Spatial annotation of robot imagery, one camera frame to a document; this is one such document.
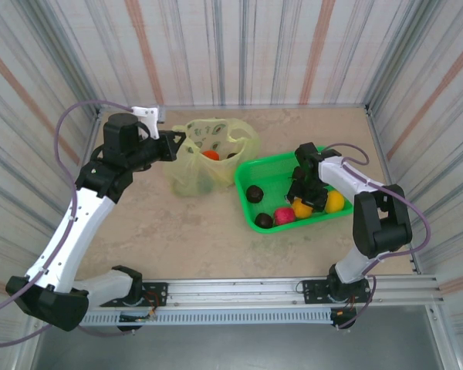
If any orange fake orange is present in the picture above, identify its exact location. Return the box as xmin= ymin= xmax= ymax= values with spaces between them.
xmin=292 ymin=198 xmax=313 ymax=220

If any yellow avocado-print plastic bag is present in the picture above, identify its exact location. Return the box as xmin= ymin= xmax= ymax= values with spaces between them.
xmin=166 ymin=117 xmax=262 ymax=198

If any green plastic basket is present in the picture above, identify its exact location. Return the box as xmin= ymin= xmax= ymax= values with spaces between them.
xmin=234 ymin=145 xmax=354 ymax=235

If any yellow fake lemon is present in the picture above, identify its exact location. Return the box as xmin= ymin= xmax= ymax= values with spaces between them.
xmin=323 ymin=190 xmax=346 ymax=214

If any pink-red fake apple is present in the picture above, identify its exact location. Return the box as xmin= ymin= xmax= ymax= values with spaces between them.
xmin=273 ymin=207 xmax=296 ymax=227

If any aluminium table edge profile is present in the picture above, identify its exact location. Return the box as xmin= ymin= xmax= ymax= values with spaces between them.
xmin=364 ymin=103 xmax=422 ymax=274
xmin=80 ymin=109 xmax=103 ymax=167

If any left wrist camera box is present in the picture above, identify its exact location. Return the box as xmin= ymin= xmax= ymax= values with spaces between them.
xmin=132 ymin=106 xmax=166 ymax=140

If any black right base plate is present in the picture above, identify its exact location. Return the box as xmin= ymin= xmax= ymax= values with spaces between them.
xmin=301 ymin=277 xmax=373 ymax=305

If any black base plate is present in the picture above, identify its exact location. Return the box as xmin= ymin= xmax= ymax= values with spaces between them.
xmin=301 ymin=277 xmax=373 ymax=305
xmin=99 ymin=282 xmax=170 ymax=308

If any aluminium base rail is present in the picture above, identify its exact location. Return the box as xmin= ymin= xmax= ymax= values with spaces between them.
xmin=25 ymin=274 xmax=444 ymax=309

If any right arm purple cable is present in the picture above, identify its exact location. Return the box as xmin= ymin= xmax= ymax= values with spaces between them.
xmin=323 ymin=143 xmax=433 ymax=331

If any slotted grey cable duct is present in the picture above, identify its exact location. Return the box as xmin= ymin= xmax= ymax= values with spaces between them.
xmin=40 ymin=310 xmax=333 ymax=328

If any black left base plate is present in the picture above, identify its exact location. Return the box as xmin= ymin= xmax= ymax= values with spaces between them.
xmin=99 ymin=282 xmax=170 ymax=308

